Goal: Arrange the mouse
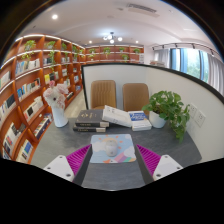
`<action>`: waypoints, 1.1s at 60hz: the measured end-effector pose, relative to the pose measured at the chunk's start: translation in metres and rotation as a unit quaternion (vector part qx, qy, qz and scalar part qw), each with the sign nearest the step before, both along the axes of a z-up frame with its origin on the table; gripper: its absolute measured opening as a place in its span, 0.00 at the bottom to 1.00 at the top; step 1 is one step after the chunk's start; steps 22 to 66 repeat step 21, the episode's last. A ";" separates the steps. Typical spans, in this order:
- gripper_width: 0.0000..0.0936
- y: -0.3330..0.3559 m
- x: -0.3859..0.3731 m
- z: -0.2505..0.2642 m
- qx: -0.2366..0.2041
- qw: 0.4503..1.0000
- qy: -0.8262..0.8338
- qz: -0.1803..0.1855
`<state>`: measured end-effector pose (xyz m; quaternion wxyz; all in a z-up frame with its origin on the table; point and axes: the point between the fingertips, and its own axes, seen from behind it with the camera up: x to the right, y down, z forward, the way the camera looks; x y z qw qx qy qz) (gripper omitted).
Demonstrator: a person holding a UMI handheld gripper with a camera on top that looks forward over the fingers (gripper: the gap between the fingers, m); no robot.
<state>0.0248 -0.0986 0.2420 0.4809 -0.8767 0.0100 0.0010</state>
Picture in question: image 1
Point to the ceiling chandelier lamp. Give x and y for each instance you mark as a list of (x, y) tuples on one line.
[(112, 37)]

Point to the blue-cover white book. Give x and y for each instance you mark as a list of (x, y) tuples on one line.
[(140, 121)]

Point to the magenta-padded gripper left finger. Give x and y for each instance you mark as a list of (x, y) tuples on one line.
[(60, 166)]

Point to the pastel sun-print mouse pad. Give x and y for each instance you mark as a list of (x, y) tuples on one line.
[(126, 150)]

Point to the orange wooden bookshelf unit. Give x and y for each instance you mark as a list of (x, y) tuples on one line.
[(30, 93)]

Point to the white vase with pink flowers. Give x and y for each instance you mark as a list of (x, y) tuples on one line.
[(59, 116)]

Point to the thin dark book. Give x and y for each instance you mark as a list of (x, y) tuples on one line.
[(88, 129)]

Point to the white black-framed desk partition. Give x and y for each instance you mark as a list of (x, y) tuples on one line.
[(133, 73)]

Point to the white computer mouse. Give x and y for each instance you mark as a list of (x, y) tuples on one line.
[(111, 148)]

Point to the ceiling air vent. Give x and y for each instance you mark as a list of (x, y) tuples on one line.
[(141, 8)]

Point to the large window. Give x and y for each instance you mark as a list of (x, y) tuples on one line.
[(191, 63)]

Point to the thick dark book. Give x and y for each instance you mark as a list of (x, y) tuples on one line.
[(90, 116)]

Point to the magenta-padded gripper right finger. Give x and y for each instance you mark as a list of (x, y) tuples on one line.
[(165, 166)]

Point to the thick white book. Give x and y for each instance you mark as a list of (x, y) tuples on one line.
[(116, 116)]

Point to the white wall socket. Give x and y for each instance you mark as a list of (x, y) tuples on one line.
[(200, 118), (192, 111)]

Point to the green plant in white pot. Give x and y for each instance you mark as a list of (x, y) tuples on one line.
[(166, 106)]

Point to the tan padded chair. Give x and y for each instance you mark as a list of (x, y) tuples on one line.
[(135, 96), (103, 93)]

